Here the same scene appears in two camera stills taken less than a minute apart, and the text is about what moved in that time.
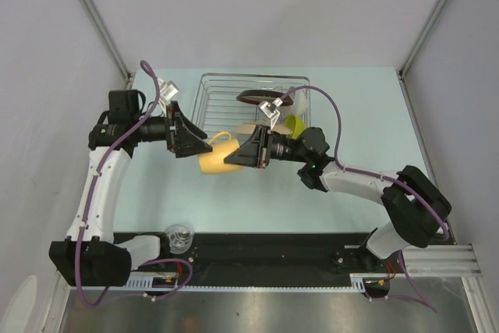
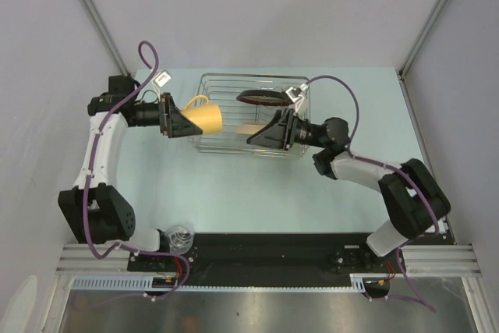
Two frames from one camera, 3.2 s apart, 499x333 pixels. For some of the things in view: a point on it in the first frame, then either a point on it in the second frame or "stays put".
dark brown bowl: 256,97 stays put
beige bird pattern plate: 249,129 stays put
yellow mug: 213,161 -> 207,118
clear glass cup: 180,237 stays put
